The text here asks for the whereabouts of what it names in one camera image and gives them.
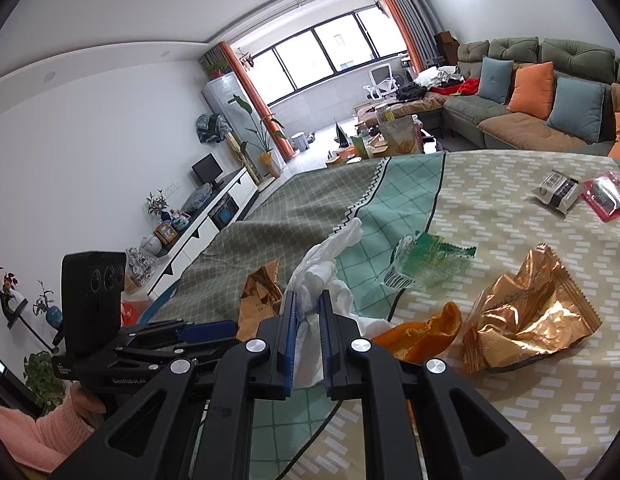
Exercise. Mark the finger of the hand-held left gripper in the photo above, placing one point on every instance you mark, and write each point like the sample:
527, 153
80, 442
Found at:
209, 330
209, 349

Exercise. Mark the crinkled gold foil wrapper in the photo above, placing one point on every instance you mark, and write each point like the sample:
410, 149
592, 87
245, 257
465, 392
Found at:
530, 310

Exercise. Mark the orange grey curtain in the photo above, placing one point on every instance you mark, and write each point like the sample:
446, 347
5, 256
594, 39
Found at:
250, 95
407, 15

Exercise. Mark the framed picture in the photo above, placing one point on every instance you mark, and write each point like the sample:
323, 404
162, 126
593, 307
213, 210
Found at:
165, 233

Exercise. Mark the red cloth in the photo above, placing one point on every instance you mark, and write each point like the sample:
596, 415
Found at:
470, 86

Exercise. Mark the brown paper wrapper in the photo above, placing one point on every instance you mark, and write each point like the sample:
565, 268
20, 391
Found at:
260, 300

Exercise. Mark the clear bag of figurines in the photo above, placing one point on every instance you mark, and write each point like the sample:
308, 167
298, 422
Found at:
140, 264

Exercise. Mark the green brown sofa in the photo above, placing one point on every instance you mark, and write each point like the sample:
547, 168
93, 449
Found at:
510, 125

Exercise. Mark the dark coffee table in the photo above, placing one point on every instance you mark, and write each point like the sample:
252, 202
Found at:
340, 157

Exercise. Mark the black white snack packet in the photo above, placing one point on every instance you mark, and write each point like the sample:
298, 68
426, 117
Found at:
556, 191

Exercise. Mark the black tiered plant stand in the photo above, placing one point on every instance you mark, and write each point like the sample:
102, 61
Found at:
14, 310

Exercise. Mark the white black tv stand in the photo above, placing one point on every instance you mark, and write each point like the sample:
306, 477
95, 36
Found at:
229, 192

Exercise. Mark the kraft paper snack bag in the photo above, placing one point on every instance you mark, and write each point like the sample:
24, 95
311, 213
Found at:
401, 135

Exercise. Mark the tall plant in yellow pot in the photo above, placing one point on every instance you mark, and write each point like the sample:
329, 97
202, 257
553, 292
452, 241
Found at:
262, 140

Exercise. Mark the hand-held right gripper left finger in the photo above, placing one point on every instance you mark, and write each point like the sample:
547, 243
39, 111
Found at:
289, 345

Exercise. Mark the blue white ceramic jar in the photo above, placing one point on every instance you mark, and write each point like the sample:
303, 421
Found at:
180, 221

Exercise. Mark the green box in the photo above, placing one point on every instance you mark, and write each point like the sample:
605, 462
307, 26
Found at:
360, 147

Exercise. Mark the orange peel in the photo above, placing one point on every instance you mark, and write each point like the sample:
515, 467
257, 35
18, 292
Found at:
430, 332

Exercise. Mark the red clear plastic packet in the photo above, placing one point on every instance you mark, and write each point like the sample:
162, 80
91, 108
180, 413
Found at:
607, 195

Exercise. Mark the blue cushion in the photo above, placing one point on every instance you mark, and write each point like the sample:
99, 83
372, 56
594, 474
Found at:
495, 80
575, 109

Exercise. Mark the cloth covered standing fan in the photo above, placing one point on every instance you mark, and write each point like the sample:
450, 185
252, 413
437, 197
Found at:
213, 127

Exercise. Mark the green clear plastic wrapper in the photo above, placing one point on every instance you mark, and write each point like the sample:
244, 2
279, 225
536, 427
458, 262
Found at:
425, 260

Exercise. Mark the white tissue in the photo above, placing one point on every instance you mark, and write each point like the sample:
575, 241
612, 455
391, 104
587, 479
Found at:
322, 270

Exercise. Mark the black monitor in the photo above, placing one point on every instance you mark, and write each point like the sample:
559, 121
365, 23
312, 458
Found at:
205, 167

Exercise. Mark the black bag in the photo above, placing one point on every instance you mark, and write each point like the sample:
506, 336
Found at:
412, 91

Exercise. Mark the red leaf branch vase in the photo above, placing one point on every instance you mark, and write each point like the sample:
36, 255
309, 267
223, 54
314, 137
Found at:
9, 280

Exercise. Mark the small plant in teal vase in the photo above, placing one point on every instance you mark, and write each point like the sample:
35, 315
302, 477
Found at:
52, 312

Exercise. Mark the person's left forearm pink sleeve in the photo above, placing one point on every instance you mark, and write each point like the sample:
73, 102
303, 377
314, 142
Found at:
39, 435

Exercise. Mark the person's left hand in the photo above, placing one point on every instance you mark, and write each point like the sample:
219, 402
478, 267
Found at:
85, 407

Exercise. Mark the small white bin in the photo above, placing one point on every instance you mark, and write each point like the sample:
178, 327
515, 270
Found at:
301, 141

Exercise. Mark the red plastic bag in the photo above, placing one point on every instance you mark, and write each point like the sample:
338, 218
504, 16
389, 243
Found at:
134, 310

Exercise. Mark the white office chair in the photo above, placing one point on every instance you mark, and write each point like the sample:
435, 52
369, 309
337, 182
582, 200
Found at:
381, 80

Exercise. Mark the brown wooden cabinet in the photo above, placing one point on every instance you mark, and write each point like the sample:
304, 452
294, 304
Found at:
446, 47

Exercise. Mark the leafy plant in blue vase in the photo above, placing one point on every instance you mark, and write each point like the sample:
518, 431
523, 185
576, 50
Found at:
157, 205

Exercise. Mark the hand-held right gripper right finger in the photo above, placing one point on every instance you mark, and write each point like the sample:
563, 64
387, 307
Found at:
326, 355

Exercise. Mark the blue grey plastic bundle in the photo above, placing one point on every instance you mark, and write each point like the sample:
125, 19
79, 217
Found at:
197, 198

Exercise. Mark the white standing air conditioner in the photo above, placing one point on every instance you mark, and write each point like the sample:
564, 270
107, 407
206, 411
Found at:
224, 102

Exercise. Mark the green leafy floor plant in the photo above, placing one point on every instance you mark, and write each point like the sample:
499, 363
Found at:
42, 380

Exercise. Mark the wide black framed window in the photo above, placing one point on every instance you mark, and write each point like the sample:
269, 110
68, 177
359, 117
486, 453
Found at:
330, 45

